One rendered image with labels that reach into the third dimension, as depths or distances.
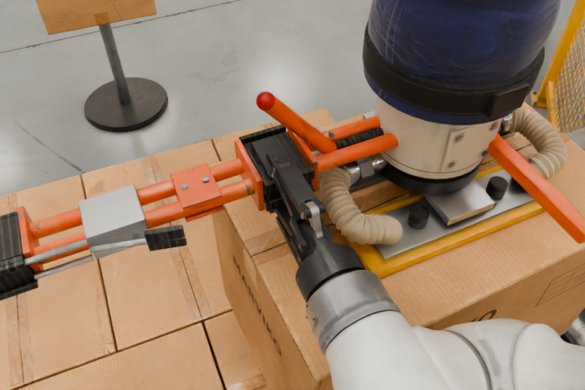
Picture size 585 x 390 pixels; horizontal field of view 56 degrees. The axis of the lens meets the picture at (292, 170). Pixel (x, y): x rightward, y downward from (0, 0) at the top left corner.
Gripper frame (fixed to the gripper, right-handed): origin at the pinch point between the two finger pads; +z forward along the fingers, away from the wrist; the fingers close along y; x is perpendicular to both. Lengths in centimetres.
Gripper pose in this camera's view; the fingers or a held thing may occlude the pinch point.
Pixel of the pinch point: (271, 169)
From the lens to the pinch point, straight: 72.4
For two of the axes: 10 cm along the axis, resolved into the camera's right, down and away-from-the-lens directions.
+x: 9.2, -2.8, 2.7
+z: -3.9, -6.6, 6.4
